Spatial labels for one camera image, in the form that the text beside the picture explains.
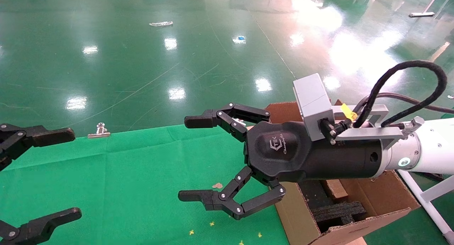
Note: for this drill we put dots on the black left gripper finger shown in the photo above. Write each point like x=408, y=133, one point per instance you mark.
x=39, y=227
x=49, y=135

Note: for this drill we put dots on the silver camera mounting bracket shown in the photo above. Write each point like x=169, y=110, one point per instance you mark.
x=365, y=133

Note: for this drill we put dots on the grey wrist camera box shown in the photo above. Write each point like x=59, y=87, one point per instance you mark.
x=312, y=103

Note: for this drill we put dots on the green table cloth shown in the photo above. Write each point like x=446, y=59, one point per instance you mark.
x=124, y=184

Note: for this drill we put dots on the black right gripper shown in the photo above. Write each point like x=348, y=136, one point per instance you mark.
x=283, y=156

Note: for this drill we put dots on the small cardboard scrap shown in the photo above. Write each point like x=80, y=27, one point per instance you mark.
x=217, y=185

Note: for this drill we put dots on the white tubular frame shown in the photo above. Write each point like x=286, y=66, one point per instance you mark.
x=425, y=202

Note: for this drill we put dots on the black foam insert block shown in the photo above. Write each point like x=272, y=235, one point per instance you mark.
x=337, y=213

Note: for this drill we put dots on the small brown cardboard box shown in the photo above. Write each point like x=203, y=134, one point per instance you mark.
x=337, y=190

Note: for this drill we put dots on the large open cardboard carton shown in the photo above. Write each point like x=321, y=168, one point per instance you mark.
x=376, y=199

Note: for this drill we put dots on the silver binder clip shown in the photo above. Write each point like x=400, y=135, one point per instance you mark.
x=99, y=131
x=238, y=121

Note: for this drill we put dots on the white floor stand base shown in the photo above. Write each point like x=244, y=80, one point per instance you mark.
x=421, y=14

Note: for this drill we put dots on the black perforated plastic tray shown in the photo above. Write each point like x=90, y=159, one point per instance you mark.
x=434, y=176

